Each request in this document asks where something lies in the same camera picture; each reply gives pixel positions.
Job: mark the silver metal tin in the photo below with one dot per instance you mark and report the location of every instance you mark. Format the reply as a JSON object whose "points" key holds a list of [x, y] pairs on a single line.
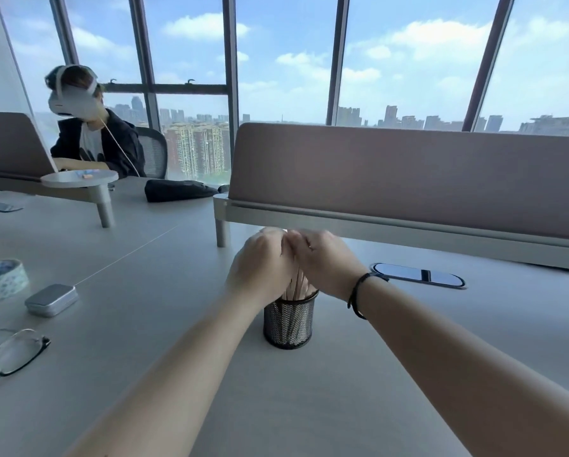
{"points": [[51, 300]]}

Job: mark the patterned tape roll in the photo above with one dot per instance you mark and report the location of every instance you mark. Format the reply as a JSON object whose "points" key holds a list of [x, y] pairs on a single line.
{"points": [[3, 283]]}

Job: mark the pink desk divider panel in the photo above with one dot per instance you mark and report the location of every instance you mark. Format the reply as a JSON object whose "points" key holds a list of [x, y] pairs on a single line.
{"points": [[408, 176], [8, 145]]}

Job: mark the grey desk shelf riser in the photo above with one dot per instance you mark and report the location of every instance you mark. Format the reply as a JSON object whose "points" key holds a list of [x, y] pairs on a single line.
{"points": [[75, 179], [408, 235]]}

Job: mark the gathered wooden stick bunch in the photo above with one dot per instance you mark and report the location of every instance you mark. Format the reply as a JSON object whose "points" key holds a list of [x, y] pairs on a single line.
{"points": [[297, 285]]}

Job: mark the person's left hand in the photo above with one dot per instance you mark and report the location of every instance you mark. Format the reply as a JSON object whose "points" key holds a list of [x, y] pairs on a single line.
{"points": [[260, 271]]}

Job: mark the black fabric bag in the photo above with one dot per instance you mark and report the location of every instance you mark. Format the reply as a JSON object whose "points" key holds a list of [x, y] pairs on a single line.
{"points": [[179, 191]]}

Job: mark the dark window frame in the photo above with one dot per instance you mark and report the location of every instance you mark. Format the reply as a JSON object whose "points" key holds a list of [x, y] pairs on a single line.
{"points": [[337, 57]]}

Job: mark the person's left forearm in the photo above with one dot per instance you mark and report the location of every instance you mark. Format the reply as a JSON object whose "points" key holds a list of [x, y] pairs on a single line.
{"points": [[179, 385]]}

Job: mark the grey mesh office chair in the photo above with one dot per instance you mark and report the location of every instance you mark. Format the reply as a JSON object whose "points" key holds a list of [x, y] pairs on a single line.
{"points": [[155, 154]]}

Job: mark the black rimmed eyeglasses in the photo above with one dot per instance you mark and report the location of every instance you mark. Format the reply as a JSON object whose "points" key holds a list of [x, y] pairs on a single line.
{"points": [[15, 352]]}

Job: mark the white headset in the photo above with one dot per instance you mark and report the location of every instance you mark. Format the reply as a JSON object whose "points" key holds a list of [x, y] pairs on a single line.
{"points": [[72, 102]]}

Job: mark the person's right hand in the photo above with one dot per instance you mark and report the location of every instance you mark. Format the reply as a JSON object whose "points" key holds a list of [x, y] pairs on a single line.
{"points": [[332, 266]]}

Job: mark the person's right forearm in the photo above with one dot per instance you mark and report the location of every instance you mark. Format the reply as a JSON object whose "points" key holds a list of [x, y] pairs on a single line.
{"points": [[465, 371]]}

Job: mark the black mesh pen cup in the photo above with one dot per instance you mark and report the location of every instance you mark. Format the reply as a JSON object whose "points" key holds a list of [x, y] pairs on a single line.
{"points": [[289, 323]]}

